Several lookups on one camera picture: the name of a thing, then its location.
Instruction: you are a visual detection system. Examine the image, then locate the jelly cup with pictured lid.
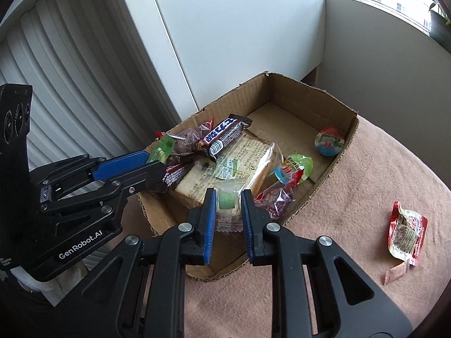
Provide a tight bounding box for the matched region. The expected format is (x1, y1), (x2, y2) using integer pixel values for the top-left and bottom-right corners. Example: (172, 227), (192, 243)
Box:
(315, 126), (346, 156)

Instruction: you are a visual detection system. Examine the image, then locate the small clear green-label packet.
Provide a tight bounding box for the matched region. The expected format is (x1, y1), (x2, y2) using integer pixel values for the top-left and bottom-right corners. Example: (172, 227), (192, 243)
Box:
(214, 179), (247, 233)

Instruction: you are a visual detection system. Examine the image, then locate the brown chocolate bar packet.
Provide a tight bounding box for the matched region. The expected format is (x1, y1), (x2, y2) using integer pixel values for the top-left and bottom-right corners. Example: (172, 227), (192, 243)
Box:
(160, 164), (189, 193)
(204, 113), (253, 163)

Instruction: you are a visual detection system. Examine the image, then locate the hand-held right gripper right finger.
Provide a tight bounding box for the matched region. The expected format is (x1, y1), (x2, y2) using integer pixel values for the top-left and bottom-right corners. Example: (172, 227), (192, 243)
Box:
(240, 189), (413, 338)

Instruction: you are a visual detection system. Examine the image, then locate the potted plant in black pot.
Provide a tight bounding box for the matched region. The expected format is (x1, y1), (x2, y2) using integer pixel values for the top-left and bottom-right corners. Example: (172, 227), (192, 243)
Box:
(428, 2), (451, 53)

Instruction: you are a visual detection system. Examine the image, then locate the small colourful jelly cup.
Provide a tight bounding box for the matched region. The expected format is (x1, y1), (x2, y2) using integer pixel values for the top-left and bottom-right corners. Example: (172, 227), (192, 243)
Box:
(274, 164), (297, 186)

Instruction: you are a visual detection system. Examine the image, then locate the red and white wrapper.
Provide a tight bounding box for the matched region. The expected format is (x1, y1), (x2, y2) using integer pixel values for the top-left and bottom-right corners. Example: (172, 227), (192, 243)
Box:
(387, 201), (429, 267)

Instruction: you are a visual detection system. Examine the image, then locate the green jelly cup red label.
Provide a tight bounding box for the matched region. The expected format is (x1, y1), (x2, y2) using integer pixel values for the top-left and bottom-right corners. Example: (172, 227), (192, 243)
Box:
(284, 153), (314, 184)

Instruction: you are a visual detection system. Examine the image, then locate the white ribbed shutter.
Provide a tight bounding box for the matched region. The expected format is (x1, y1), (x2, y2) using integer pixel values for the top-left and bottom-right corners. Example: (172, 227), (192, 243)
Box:
(0, 0), (183, 191)

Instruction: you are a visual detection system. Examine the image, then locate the brown cardboard box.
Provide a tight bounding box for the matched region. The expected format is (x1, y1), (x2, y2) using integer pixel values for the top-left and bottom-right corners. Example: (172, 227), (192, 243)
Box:
(136, 71), (360, 283)

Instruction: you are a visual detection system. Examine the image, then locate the clear bag of yellow biscuits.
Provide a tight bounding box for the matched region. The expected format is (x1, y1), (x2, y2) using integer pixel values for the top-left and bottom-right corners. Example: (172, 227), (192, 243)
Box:
(174, 128), (283, 216)

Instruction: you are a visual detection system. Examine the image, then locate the clear dark dried fruit packet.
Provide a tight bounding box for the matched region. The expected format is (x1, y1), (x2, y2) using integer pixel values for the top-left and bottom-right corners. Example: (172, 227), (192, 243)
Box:
(157, 118), (215, 170)

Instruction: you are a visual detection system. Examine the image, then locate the pink table blanket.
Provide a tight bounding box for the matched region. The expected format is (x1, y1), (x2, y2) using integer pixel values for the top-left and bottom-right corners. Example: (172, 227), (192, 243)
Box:
(123, 113), (451, 338)

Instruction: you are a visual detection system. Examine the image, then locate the red clear candy packet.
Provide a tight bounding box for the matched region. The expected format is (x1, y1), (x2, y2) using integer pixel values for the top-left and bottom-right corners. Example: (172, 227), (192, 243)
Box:
(254, 183), (297, 223)

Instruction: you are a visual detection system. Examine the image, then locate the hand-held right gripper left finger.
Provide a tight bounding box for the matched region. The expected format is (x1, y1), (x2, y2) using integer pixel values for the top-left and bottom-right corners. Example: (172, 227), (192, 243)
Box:
(65, 188), (217, 338)

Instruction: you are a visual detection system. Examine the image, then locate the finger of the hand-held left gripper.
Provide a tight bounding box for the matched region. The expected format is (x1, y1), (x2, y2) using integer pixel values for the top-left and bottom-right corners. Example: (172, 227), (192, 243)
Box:
(39, 162), (170, 226)
(30, 150), (166, 188)

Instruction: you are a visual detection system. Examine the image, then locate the small pink packet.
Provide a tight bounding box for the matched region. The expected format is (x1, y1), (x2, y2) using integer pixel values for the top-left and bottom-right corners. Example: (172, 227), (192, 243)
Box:
(383, 259), (411, 285)

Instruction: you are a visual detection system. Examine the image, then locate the small green snack packet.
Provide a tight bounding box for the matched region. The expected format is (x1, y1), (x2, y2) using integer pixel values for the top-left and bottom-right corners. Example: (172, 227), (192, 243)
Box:
(146, 135), (176, 164)

